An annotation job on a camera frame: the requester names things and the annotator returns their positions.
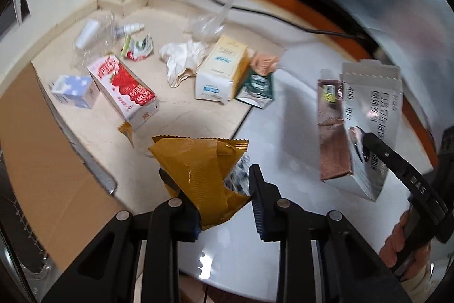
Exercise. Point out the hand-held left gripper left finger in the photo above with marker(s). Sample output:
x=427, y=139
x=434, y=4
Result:
x=185, y=219

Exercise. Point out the dark green drink carton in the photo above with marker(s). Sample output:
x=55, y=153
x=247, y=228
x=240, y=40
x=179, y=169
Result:
x=256, y=88

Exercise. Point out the silver white paper box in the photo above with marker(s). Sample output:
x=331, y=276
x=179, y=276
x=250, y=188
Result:
x=376, y=118

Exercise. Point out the yellow white paper box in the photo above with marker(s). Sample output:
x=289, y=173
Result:
x=220, y=70

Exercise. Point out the white paper cup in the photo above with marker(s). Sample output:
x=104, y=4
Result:
x=87, y=34

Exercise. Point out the gold foil snack wrapper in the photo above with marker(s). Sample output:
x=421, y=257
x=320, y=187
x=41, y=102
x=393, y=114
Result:
x=204, y=175

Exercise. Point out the rose brown paper box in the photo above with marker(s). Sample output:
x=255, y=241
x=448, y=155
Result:
x=331, y=132

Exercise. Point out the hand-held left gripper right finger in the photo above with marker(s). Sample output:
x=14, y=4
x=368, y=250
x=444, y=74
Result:
x=256, y=214

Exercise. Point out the person's right hand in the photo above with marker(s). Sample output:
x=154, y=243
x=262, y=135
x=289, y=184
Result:
x=393, y=246

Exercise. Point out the white glove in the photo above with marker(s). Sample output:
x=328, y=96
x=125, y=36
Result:
x=181, y=61

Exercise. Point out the clear plastic tray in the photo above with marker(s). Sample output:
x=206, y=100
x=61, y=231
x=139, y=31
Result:
x=94, y=40

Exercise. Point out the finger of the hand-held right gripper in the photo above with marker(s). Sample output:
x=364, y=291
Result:
x=390, y=161

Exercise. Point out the small gold wrapper scrap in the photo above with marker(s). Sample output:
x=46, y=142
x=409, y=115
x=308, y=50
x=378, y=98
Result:
x=127, y=131

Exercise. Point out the green white crumpled carton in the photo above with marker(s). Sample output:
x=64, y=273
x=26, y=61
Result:
x=137, y=47

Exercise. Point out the clear crumpled plastic bag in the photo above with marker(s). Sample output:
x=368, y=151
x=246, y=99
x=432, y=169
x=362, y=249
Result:
x=209, y=22

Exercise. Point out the red strawberry milk carton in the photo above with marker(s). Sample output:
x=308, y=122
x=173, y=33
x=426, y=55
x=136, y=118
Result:
x=122, y=90

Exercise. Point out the small white bottle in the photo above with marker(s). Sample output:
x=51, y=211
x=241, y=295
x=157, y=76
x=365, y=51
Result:
x=127, y=29

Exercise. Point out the small blue white carton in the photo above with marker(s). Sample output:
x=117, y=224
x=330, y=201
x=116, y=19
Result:
x=72, y=90

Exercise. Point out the pink crumpled wrapper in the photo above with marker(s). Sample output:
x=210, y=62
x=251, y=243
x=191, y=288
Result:
x=264, y=63

